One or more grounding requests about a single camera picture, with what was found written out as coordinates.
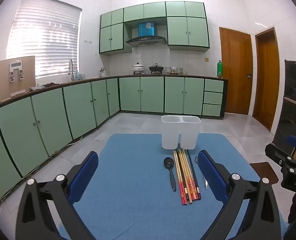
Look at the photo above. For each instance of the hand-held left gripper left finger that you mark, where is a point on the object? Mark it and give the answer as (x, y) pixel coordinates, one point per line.
(84, 177)

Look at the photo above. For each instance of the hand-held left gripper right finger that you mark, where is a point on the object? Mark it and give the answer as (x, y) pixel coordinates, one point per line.
(210, 177)

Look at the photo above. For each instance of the metal spoon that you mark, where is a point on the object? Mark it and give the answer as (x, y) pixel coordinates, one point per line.
(205, 183)

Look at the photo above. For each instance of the black chopstick with silver band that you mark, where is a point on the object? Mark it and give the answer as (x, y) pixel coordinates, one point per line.
(193, 175)

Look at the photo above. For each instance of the red-printed bamboo chopstick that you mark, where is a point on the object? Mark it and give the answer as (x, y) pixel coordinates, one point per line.
(185, 177)
(178, 177)
(190, 177)

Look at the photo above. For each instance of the dark brown chopstick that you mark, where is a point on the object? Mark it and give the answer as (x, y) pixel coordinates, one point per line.
(181, 177)

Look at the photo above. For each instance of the black plastic spoon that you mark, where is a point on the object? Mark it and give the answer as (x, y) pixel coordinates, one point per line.
(168, 162)

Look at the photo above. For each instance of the white plastic utensil holder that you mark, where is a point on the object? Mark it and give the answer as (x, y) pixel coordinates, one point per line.
(170, 135)

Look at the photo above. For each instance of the brown wooden stool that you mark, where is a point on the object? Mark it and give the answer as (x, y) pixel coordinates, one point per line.
(263, 171)

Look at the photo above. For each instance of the black glass cabinet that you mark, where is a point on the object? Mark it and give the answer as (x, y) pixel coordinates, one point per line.
(293, 97)

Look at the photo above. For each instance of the blue table mat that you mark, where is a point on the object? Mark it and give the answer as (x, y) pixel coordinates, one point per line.
(133, 180)

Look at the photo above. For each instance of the green drawer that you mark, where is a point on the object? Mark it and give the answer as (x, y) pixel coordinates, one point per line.
(213, 98)
(214, 85)
(212, 110)

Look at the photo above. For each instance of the green base cabinet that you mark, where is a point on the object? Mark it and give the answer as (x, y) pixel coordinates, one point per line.
(80, 107)

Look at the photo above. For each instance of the wooden door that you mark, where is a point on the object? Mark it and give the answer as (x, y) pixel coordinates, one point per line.
(235, 72)
(266, 80)

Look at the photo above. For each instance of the dark cloth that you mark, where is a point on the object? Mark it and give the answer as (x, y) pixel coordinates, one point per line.
(47, 86)

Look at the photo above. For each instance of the green bottle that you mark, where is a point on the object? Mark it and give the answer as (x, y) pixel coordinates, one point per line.
(219, 68)

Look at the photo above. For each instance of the steel kettle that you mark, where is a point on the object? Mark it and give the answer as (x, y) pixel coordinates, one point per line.
(102, 72)

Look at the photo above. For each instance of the steel kitchen faucet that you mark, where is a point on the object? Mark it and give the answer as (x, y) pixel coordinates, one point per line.
(71, 66)

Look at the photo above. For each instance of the condiment jars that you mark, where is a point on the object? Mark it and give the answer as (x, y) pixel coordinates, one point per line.
(174, 70)

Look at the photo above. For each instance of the black wok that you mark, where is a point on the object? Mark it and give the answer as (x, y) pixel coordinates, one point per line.
(156, 68)

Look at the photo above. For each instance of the white cooking pot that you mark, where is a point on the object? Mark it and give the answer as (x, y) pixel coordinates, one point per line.
(138, 68)

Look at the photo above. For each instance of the white window blind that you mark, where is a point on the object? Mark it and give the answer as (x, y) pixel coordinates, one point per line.
(45, 35)

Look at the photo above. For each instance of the range hood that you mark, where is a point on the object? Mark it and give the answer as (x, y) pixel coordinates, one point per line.
(146, 40)

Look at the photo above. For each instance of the white bracket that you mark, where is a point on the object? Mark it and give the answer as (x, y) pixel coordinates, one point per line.
(15, 65)

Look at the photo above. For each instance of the green wall cabinet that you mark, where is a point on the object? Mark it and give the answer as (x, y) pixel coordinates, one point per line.
(188, 30)

